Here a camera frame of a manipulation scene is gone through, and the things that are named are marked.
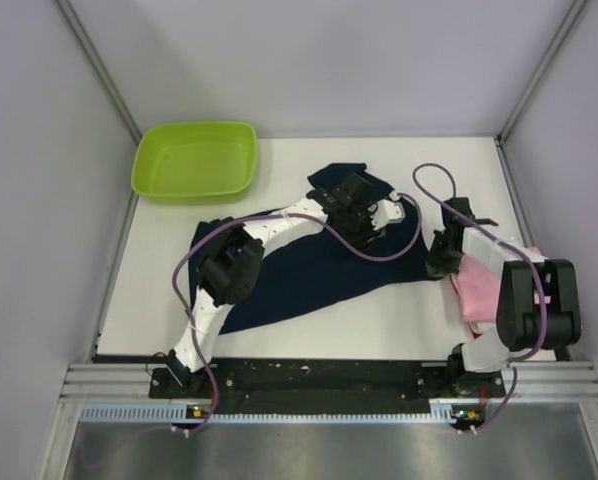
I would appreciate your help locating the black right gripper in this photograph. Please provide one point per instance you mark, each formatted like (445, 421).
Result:
(437, 267)

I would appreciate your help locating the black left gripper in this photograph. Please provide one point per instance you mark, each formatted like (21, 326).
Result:
(368, 235)

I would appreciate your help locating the navy blue t shirt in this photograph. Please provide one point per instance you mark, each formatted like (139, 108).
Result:
(317, 271)

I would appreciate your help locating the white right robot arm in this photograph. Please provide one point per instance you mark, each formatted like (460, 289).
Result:
(537, 303)

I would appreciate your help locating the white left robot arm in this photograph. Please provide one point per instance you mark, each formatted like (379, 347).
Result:
(232, 257)

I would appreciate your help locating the pink folded t shirt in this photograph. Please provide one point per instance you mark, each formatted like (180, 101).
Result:
(477, 284)

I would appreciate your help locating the red folded t shirt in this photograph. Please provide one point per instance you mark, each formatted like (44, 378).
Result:
(477, 330)

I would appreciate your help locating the lime green plastic basin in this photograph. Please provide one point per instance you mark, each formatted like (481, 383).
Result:
(187, 161)

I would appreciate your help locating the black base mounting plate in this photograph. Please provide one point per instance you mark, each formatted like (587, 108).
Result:
(314, 386)

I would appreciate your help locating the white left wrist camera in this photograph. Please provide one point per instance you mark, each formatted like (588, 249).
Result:
(385, 212)

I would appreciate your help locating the grey slotted cable duct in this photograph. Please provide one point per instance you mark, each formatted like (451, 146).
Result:
(183, 414)

